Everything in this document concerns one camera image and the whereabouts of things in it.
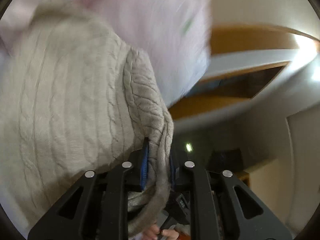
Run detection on beige cable-knit sweater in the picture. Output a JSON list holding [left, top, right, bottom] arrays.
[[1, 3, 174, 237]]

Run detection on person's right hand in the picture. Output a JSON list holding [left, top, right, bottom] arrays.
[[142, 224, 180, 240]]

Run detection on pink floral pillow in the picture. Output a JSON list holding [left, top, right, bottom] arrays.
[[1, 0, 212, 106]]

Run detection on wooden bed frame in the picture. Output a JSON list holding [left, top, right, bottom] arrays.
[[169, 24, 319, 121]]

